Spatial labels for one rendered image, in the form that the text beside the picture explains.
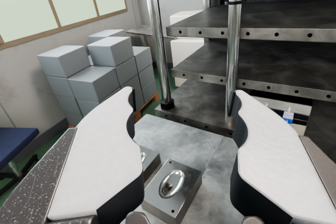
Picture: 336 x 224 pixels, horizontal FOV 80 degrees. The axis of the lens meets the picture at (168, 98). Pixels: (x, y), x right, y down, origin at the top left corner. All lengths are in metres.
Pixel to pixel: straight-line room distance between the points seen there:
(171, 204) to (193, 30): 0.79
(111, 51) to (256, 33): 1.48
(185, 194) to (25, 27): 2.29
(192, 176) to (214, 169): 0.15
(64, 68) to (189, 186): 1.73
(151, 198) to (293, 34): 0.83
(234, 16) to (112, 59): 1.47
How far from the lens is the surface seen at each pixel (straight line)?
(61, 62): 2.18
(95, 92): 2.01
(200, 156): 0.98
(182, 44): 2.81
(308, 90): 1.07
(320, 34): 0.98
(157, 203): 0.77
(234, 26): 0.96
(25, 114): 2.69
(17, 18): 2.59
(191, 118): 1.22
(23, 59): 2.61
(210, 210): 0.83
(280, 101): 1.10
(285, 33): 0.98
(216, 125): 1.17
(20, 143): 2.10
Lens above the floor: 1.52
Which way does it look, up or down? 30 degrees down
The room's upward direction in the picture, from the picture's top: 8 degrees counter-clockwise
